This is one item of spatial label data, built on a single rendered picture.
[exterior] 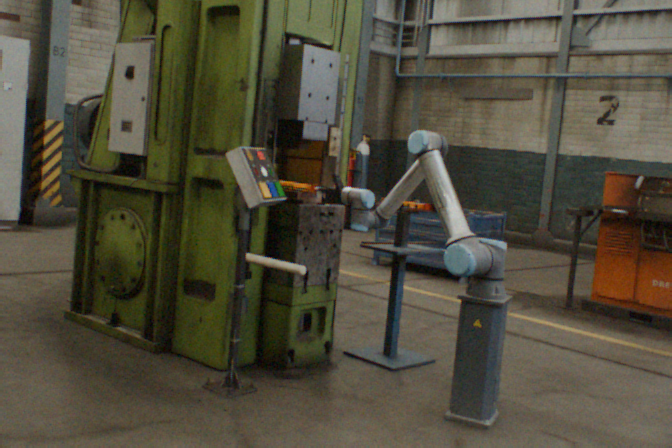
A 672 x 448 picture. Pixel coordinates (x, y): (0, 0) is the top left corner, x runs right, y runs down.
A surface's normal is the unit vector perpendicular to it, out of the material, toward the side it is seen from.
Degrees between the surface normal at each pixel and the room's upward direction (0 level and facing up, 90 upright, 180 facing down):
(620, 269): 90
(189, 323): 90
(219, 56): 89
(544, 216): 90
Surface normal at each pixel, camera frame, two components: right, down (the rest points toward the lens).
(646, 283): -0.70, -0.01
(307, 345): 0.77, 0.11
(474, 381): -0.42, 0.04
